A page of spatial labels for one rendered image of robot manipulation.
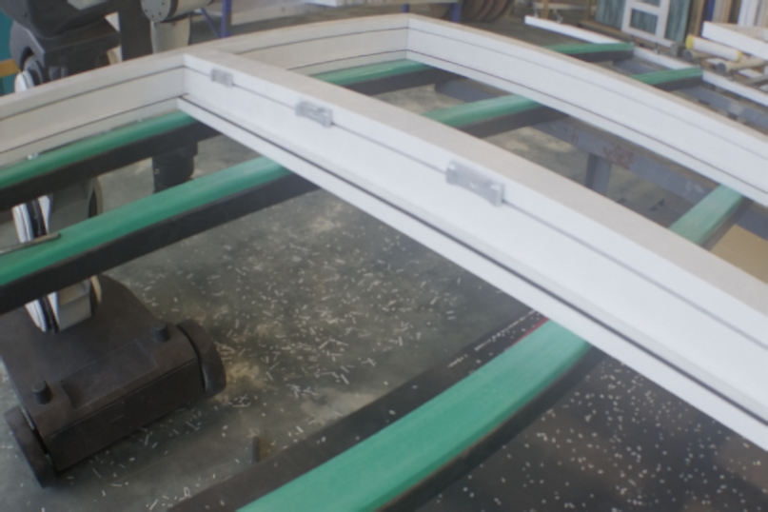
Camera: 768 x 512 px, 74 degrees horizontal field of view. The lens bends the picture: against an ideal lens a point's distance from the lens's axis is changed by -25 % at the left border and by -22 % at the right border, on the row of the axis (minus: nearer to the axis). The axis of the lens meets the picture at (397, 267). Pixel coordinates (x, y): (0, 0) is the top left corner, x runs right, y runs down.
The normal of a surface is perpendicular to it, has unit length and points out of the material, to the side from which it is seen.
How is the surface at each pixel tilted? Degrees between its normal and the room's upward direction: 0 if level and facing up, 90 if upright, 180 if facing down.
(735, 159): 90
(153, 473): 0
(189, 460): 0
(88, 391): 0
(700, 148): 90
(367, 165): 90
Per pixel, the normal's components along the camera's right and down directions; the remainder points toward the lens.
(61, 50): 0.69, 0.63
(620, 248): -0.72, 0.33
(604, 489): 0.07, -0.84
